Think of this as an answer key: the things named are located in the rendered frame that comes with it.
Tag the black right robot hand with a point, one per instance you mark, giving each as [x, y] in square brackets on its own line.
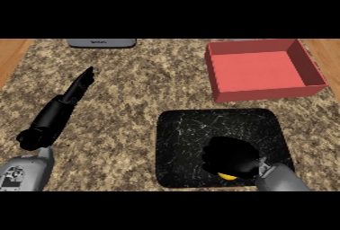
[230, 155]

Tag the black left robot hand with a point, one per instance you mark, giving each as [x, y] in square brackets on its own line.
[53, 117]

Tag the yellow lemon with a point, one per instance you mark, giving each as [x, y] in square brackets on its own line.
[227, 176]

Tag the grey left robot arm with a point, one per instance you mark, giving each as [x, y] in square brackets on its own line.
[26, 171]

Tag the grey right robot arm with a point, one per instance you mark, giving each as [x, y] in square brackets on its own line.
[280, 178]

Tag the black marbled tray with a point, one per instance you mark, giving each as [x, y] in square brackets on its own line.
[190, 131]

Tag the red cardboard box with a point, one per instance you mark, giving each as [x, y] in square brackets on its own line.
[261, 70]

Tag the grey flat appliance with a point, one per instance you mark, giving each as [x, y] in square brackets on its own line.
[101, 43]

